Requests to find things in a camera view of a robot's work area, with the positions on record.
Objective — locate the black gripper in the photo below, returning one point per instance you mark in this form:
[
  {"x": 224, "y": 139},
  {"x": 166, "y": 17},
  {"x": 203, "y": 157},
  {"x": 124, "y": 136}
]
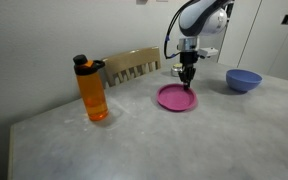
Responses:
[{"x": 188, "y": 60}]

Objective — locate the pink plate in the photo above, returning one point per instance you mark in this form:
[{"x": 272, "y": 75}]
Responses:
[{"x": 175, "y": 98}]

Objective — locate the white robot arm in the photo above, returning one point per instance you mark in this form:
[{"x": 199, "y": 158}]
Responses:
[{"x": 200, "y": 20}]

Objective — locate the blue bowl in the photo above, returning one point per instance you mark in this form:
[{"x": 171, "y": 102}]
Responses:
[{"x": 242, "y": 81}]

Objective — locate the small silver candle tin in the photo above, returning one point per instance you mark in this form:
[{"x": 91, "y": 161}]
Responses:
[{"x": 175, "y": 70}]

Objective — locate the wooden chair with lattice back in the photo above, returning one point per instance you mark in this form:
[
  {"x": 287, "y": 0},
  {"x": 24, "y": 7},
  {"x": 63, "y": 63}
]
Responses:
[{"x": 130, "y": 60}]

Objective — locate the white door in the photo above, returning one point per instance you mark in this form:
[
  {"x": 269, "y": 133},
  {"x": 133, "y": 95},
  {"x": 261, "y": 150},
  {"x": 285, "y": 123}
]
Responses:
[{"x": 270, "y": 43}]

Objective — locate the orange water bottle black cap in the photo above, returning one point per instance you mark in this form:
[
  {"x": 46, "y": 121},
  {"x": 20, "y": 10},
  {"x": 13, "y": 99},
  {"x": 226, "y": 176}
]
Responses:
[{"x": 92, "y": 93}]

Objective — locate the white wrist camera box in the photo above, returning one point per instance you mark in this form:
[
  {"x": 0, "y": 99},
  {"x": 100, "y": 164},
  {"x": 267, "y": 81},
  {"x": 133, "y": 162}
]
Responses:
[{"x": 208, "y": 52}]

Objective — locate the black wall plate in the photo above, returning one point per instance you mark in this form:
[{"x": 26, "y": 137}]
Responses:
[{"x": 286, "y": 19}]

